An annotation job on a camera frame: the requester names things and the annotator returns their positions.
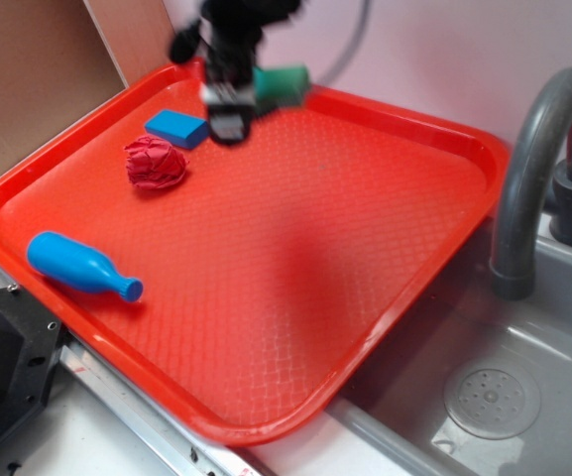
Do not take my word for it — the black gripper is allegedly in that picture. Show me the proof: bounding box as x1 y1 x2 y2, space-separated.
169 1 300 145

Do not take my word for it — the green rectangular block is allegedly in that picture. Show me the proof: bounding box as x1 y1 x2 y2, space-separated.
253 64 310 117

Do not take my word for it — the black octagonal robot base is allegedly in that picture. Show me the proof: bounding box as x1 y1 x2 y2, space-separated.
0 288 63 444

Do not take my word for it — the blue rectangular block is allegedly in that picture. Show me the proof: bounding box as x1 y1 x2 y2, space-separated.
144 109 209 150

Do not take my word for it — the crumpled red paper ball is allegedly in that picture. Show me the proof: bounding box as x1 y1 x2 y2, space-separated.
124 135 189 190

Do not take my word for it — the red plastic tray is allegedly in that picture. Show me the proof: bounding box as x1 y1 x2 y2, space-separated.
0 62 509 446

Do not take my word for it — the brown cardboard panel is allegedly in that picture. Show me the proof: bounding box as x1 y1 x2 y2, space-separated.
0 1 173 176

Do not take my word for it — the blue plastic toy bottle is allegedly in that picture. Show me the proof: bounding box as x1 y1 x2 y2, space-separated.
27 231 144 302

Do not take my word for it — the grey toy sink basin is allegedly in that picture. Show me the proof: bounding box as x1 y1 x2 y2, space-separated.
328 224 572 475

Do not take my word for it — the grey toy faucet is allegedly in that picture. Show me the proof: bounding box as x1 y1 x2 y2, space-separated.
490 66 572 300

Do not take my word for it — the round grey sink drain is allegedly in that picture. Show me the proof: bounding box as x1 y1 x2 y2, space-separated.
443 363 541 440

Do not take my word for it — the grey cable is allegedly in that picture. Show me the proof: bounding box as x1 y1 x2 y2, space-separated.
310 0 374 88

